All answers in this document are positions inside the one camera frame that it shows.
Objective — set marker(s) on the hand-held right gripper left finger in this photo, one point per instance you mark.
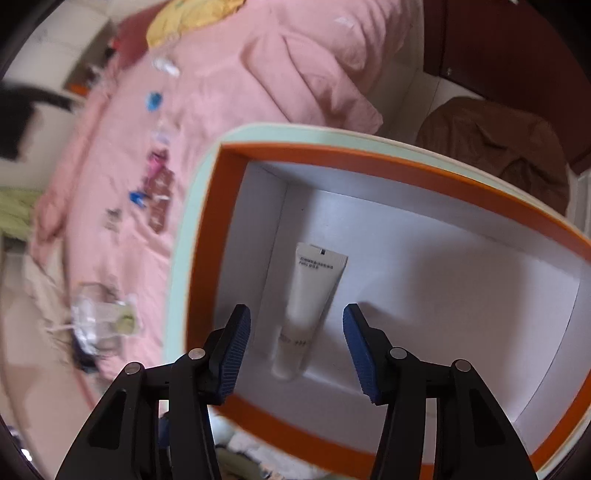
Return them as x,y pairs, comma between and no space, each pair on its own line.
233,350

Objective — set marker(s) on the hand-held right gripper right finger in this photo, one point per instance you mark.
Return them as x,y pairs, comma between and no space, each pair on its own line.
360,350

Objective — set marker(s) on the white cream tube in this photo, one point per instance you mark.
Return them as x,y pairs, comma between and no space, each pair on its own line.
309,295

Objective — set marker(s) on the orange cardboard box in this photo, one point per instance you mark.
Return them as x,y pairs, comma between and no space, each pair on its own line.
438,286

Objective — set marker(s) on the light green cartoon desktop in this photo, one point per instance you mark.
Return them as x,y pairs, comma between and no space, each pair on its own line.
184,221

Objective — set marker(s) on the clear bag with lime slice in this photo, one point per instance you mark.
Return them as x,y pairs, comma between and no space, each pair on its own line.
104,318

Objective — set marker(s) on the brown snowflake packet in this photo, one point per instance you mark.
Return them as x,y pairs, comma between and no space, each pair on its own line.
158,214
159,184

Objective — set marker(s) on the blue capped small bottle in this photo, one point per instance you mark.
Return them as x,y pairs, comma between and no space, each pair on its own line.
137,198

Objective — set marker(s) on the pink hair clip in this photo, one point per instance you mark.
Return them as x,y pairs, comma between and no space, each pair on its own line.
157,162

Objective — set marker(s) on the clear small cup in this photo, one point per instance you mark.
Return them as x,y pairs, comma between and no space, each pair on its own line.
161,134

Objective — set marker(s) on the brown cloth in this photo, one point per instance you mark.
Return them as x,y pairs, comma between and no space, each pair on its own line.
498,143

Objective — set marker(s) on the light green cloth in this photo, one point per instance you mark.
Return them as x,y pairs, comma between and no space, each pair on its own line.
16,212

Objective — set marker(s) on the blue small toy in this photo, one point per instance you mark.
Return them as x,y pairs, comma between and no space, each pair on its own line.
154,100

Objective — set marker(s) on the pink bedsheet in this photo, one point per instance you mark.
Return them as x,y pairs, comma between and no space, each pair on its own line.
231,83

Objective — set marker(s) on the white small bottle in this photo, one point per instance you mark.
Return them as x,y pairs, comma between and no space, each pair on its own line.
167,67

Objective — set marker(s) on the black hanging garment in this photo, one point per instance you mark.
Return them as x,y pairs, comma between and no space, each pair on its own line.
18,120

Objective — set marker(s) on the dark red pillow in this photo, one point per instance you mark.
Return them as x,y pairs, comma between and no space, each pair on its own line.
134,41

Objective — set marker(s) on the dark red wooden door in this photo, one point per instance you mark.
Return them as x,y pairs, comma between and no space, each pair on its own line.
498,46

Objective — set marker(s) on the yellow pillow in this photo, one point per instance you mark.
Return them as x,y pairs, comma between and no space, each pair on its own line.
184,18

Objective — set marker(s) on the cream wall cabinet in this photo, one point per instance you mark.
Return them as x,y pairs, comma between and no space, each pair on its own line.
69,41

